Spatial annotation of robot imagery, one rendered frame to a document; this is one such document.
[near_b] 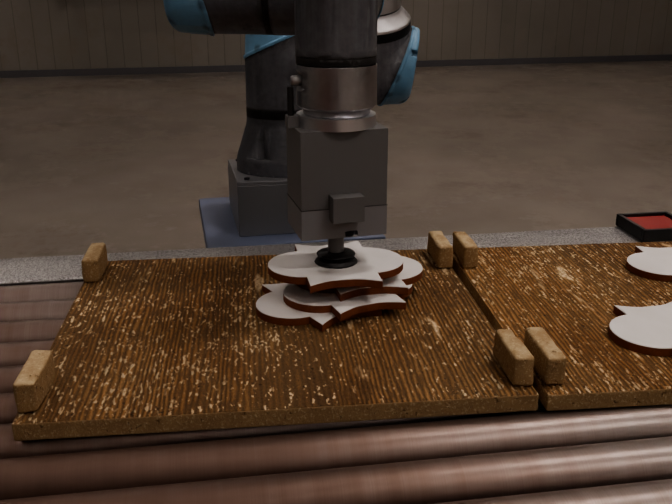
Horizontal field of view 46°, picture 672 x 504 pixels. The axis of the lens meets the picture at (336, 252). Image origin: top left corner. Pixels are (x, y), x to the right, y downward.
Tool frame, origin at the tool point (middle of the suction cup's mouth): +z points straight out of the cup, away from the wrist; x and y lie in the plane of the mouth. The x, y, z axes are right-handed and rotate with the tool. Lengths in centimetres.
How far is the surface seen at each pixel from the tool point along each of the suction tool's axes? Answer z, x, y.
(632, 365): 3.1, -20.1, 20.9
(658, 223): 4, 15, 50
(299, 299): 1.4, -2.5, -4.4
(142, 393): 3.1, -13.8, -19.9
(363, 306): 1.6, -5.3, 1.3
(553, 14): 35, 903, 545
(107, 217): 97, 346, -30
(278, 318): 2.4, -4.1, -6.8
